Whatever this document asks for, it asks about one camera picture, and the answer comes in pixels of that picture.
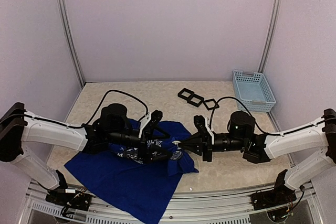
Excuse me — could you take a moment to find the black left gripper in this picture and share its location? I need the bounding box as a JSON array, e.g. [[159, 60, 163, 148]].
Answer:
[[108, 125, 173, 164]]

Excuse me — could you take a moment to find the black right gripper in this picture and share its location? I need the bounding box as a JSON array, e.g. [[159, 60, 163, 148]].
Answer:
[[177, 131, 247, 163]]

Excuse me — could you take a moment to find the blue printed t-shirt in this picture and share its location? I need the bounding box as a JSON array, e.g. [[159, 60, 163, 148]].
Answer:
[[65, 121, 198, 223]]

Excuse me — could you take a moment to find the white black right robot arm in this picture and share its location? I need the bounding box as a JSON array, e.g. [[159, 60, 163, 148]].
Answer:
[[177, 109, 335, 205]]

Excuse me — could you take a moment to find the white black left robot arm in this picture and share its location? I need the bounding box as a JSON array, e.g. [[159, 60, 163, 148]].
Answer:
[[1, 102, 172, 206]]

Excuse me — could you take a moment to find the light blue plastic basket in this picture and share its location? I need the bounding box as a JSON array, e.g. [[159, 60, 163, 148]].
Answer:
[[232, 70, 276, 113]]

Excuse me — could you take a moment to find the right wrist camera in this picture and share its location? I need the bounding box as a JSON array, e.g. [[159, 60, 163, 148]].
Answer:
[[193, 115, 214, 143]]

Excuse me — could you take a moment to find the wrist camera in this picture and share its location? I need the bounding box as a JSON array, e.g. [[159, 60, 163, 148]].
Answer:
[[139, 110, 163, 138], [193, 115, 214, 143]]

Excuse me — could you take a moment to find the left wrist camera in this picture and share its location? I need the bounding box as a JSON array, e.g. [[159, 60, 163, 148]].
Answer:
[[139, 110, 163, 138]]

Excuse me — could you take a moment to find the black square frame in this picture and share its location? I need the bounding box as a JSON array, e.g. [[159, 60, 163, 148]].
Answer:
[[187, 94, 204, 108], [177, 88, 195, 101], [203, 99, 219, 111]]

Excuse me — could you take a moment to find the aluminium front rail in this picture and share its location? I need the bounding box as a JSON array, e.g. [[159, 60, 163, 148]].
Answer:
[[16, 181, 326, 223]]

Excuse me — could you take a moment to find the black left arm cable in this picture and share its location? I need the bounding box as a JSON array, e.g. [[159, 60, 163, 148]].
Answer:
[[93, 90, 149, 127]]

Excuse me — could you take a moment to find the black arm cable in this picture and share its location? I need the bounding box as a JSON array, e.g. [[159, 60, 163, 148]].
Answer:
[[209, 97, 326, 134], [93, 90, 149, 127]]

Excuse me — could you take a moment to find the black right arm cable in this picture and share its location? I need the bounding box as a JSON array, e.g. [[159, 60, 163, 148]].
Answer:
[[209, 97, 326, 134]]

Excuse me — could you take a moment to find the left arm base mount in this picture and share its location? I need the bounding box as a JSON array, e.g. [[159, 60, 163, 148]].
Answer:
[[45, 188, 92, 211]]

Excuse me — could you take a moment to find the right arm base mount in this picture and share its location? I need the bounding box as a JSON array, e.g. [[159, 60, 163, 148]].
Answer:
[[250, 181, 297, 210]]

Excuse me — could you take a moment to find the aluminium corner post right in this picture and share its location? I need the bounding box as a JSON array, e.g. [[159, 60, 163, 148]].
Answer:
[[258, 0, 281, 73]]

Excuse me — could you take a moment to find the aluminium corner post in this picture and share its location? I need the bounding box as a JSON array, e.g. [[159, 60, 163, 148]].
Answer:
[[258, 0, 281, 73], [57, 0, 86, 88]]

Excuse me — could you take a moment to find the aluminium corner post left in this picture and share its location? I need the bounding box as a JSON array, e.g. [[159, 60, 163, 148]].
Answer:
[[57, 0, 86, 88]]

